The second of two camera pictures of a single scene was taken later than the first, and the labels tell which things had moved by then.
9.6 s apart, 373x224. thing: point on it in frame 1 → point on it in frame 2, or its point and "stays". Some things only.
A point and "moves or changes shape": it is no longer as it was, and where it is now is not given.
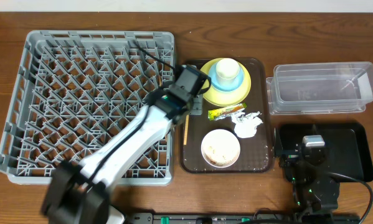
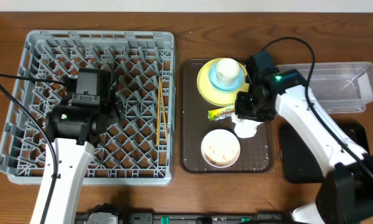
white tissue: [245, 126] stays
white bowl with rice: [220, 148] stays
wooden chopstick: [186, 130] moves or changes shape
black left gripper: [197, 104] → [115, 101]
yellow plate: [224, 99] stays
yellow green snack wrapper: [213, 114] stays
